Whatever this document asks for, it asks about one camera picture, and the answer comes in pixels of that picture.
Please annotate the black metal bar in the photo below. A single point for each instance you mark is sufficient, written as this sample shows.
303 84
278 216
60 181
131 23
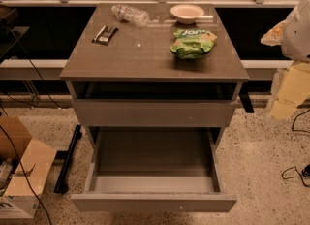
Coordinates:
66 156

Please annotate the white bowl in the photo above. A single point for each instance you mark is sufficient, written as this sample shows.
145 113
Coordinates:
187 14

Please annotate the green rice chip bag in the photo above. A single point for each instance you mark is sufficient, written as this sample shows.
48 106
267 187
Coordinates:
192 43

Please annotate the black snack bar wrapper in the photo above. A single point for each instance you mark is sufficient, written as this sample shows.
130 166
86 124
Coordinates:
104 35

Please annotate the cardboard box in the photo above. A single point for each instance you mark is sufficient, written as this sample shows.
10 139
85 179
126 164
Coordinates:
31 160

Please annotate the clear plastic water bottle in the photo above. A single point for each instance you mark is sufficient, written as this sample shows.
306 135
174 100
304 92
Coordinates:
131 14

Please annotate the closed grey upper drawer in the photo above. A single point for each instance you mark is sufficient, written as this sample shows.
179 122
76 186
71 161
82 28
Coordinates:
152 114

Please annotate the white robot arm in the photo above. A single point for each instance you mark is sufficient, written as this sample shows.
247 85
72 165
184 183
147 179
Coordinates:
293 35

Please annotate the open grey middle drawer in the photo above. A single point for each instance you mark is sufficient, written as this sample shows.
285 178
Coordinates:
154 169

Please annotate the grey drawer cabinet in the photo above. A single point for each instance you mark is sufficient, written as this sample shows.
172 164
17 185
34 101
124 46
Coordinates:
137 65

